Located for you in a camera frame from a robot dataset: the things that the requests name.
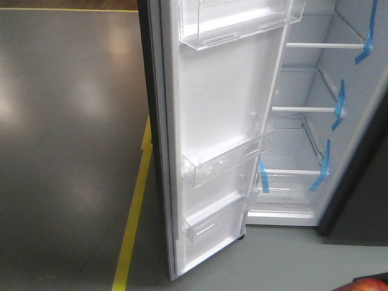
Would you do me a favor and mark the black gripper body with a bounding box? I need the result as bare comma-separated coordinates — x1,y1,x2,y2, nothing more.
353,272,388,281

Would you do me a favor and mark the blue tape strip lower right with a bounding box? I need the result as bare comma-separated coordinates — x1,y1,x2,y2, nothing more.
309,139,331,192

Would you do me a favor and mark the clear upper door bin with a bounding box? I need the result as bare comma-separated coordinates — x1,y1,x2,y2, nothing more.
178,0,306,51

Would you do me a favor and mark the clear lower door bin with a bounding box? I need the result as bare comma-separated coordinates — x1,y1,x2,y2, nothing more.
184,190,258,243

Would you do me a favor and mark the clear door bin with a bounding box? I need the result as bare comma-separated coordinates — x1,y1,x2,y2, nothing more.
178,0,306,51
184,190,258,243
181,112,274,188

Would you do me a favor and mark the blue tape strip middle right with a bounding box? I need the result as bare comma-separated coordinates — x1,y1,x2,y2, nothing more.
331,79,346,131

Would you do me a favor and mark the clear middle door bin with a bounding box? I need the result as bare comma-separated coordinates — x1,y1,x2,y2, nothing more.
181,112,274,188

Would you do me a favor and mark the white fridge interior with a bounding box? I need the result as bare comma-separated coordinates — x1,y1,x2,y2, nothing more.
247,1,387,227

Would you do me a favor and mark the blue tape strip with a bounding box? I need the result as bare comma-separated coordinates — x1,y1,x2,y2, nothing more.
355,0,378,65
309,139,331,192
331,79,346,131
259,159,270,193

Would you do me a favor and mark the blue tape strip upper right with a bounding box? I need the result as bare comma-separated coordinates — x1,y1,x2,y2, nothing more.
355,0,378,65

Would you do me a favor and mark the open white fridge door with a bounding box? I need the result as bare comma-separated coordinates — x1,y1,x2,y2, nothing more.
138,1,292,280

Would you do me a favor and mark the red yellow apple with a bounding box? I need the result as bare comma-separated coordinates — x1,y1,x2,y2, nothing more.
343,278,388,291

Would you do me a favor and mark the clear fridge crisper drawer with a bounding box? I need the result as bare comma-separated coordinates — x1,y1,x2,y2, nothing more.
256,169,330,193

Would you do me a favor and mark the blue tape strip left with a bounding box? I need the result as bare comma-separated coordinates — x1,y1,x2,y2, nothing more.
259,159,270,193

